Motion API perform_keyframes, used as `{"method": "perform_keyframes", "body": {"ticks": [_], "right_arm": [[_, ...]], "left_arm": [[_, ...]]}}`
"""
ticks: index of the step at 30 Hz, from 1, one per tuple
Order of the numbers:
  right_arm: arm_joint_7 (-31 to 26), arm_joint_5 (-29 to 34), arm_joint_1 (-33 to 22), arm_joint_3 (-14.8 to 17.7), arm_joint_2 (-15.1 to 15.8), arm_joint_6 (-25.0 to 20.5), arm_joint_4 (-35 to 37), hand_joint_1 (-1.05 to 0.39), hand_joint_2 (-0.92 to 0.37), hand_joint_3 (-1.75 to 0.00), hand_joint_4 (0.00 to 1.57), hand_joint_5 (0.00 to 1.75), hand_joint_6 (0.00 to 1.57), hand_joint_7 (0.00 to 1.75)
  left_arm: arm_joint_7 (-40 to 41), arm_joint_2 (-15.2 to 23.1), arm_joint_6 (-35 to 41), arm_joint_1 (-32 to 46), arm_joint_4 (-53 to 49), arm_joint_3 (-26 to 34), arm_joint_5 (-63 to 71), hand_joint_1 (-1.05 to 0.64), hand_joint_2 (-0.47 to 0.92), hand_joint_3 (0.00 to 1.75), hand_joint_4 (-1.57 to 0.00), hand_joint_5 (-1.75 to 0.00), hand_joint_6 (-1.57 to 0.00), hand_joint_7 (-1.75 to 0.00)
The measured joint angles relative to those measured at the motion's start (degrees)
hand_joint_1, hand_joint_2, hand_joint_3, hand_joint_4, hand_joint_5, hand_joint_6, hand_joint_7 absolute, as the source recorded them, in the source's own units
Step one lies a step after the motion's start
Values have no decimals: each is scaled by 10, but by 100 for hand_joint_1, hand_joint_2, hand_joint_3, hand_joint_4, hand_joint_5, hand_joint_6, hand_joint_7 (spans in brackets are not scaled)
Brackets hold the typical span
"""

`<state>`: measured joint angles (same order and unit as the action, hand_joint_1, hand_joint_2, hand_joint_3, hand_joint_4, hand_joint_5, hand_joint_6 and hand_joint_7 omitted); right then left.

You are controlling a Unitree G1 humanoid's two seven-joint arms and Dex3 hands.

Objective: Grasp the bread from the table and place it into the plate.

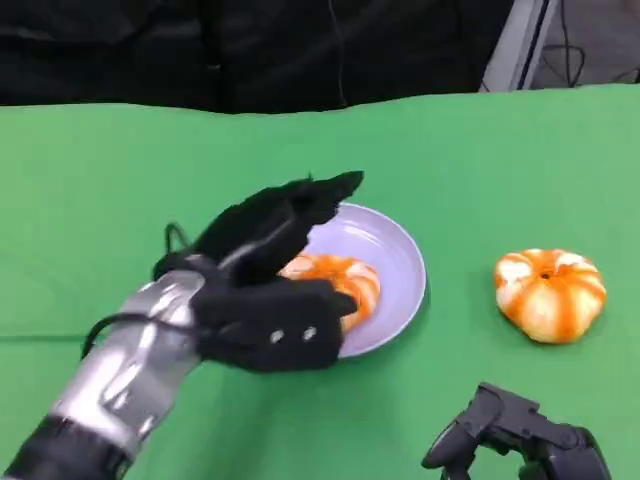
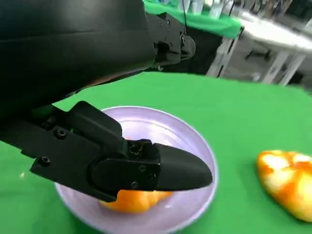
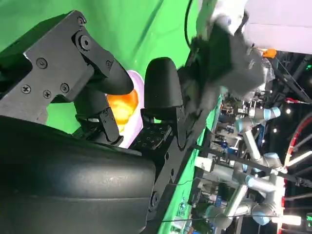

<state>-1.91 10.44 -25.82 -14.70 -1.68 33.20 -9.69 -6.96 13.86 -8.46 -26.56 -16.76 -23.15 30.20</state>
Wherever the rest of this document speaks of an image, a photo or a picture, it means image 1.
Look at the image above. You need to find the black backdrop drape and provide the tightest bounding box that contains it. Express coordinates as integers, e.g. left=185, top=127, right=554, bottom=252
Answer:
left=0, top=0, right=516, bottom=115

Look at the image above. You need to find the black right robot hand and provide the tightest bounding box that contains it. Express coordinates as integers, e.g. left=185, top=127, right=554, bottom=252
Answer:
left=421, top=382, right=612, bottom=480

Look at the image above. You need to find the lilac plate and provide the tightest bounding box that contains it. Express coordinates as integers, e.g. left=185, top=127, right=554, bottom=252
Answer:
left=294, top=202, right=428, bottom=359

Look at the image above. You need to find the green table cloth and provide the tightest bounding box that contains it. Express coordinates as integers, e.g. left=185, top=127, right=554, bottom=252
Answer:
left=0, top=83, right=640, bottom=480

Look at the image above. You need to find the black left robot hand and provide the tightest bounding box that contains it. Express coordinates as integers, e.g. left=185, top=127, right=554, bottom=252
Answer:
left=192, top=170, right=365, bottom=374

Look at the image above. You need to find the white metal stand post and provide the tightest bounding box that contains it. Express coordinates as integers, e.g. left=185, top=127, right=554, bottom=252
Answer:
left=478, top=0, right=559, bottom=93

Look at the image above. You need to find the orange white toy bread roll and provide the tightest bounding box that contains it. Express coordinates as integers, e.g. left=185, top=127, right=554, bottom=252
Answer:
left=277, top=253, right=382, bottom=332
left=494, top=248, right=608, bottom=344

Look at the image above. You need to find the black looped floor cable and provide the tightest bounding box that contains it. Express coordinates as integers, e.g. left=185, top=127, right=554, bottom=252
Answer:
left=542, top=0, right=586, bottom=89

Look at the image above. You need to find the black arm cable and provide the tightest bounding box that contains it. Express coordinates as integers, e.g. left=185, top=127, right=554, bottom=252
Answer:
left=82, top=222, right=201, bottom=359

